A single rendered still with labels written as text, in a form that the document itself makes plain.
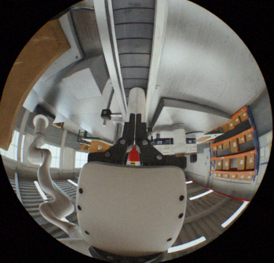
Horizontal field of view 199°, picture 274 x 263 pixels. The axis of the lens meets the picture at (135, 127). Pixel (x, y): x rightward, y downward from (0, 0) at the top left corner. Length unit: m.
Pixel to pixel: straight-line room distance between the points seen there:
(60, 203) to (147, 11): 0.68
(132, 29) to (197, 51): 0.19
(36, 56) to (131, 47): 0.20
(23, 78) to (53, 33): 0.13
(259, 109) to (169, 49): 4.21
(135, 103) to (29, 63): 0.27
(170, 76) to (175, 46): 0.11
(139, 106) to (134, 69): 0.10
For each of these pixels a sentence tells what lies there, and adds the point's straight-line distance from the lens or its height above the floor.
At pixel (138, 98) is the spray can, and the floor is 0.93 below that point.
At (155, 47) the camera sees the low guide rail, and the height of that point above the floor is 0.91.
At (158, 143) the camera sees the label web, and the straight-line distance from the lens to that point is 0.69.
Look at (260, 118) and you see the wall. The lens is 4.29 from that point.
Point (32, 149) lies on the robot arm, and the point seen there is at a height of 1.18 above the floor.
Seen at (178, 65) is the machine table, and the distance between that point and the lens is 0.29.
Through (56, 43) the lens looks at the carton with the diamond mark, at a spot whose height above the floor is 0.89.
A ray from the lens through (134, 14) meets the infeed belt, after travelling 0.20.
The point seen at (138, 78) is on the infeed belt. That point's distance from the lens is 0.24.
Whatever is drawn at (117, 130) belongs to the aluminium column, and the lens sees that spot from 0.61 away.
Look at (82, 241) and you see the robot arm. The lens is 0.28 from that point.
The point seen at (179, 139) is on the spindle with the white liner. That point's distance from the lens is 0.50.
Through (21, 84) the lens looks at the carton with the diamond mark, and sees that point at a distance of 0.19.
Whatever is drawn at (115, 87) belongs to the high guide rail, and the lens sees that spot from 0.15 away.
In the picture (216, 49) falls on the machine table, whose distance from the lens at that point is 0.34.
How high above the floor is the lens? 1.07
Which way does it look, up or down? 21 degrees down
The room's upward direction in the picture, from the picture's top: 177 degrees counter-clockwise
